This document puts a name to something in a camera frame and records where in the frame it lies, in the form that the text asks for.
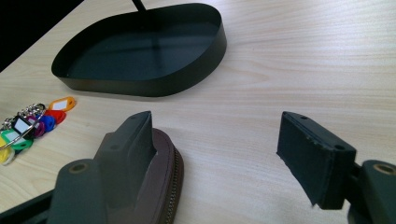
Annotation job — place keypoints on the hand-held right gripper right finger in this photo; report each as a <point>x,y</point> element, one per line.
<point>311,161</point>

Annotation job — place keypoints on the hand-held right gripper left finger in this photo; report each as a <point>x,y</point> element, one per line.
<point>124,155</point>

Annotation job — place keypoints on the brown leather zip pouch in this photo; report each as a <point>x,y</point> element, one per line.
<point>158,174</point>

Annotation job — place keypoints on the black key rack with tray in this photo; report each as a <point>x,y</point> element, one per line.
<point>140,87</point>

